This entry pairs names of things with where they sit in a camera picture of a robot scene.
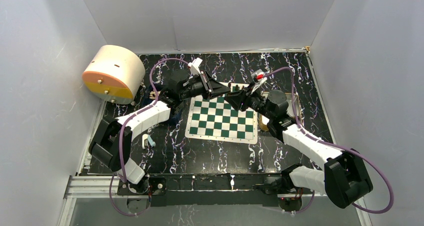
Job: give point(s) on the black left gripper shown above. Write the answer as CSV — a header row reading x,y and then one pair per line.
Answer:
x,y
210,86

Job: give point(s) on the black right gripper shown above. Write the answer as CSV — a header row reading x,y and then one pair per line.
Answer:
x,y
236,98

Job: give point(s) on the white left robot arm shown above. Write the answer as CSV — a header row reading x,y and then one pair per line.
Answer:
x,y
112,141

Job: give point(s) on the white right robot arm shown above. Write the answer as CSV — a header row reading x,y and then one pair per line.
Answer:
x,y
341,175

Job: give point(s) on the green white chess board mat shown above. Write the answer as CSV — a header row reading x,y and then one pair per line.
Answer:
x,y
215,119

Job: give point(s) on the beige rectangular tin tray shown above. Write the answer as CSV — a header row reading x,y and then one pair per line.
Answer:
x,y
293,112

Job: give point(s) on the blue square tray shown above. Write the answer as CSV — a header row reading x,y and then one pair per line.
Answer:
x,y
174,119

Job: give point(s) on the cream pawn piece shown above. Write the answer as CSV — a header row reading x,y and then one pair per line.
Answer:
x,y
153,95

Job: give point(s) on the small white blue clip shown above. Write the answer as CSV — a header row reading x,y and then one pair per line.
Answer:
x,y
147,141

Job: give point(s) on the cream orange cylindrical drum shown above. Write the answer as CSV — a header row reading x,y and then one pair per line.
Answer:
x,y
114,74

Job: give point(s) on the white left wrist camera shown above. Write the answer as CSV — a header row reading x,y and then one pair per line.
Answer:
x,y
194,66

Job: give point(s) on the black base frame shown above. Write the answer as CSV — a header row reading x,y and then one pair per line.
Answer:
x,y
263,189

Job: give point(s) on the aluminium rail frame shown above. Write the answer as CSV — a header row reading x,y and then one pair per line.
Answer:
x,y
91,187

